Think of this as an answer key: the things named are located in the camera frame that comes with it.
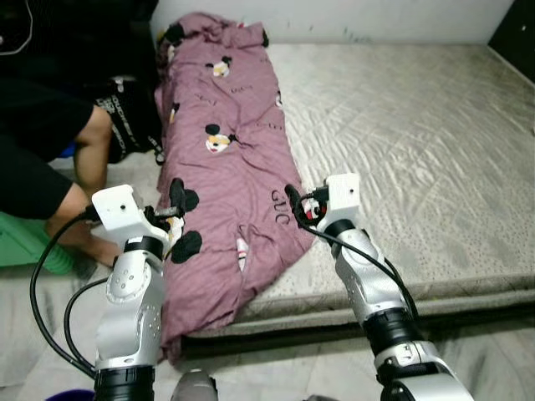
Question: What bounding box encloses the grey robot left leg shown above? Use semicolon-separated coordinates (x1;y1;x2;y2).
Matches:
170;370;220;401

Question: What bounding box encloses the thin white cable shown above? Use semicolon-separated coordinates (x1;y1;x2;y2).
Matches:
0;0;36;58

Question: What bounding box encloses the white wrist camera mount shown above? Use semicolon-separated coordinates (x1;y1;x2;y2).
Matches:
89;185;160;249
321;173;363;232

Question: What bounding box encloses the green plastic stool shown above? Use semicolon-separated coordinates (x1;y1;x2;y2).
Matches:
0;211;78;278

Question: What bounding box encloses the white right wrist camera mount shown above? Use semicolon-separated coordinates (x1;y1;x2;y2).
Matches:
321;173;363;232

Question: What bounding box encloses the person in black clothes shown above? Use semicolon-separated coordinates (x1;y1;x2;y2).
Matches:
0;0;161;270

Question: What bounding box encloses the dark tufted headboard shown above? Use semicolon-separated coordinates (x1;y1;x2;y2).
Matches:
487;0;535;82

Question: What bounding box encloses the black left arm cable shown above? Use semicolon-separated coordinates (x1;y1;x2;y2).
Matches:
28;211;115;378

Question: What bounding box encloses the dark bed base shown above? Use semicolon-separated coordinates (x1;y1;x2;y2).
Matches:
178;302;535;358

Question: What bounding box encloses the white patterned mattress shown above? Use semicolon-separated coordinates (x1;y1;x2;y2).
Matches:
180;42;535;337

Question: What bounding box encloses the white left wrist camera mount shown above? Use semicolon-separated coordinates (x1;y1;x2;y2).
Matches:
89;185;160;249

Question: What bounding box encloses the black bag white lettering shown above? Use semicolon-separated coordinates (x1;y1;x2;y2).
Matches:
94;74;166;160

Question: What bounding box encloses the mauve cartoon print blanket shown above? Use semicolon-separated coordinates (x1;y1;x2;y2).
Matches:
153;11;318;362

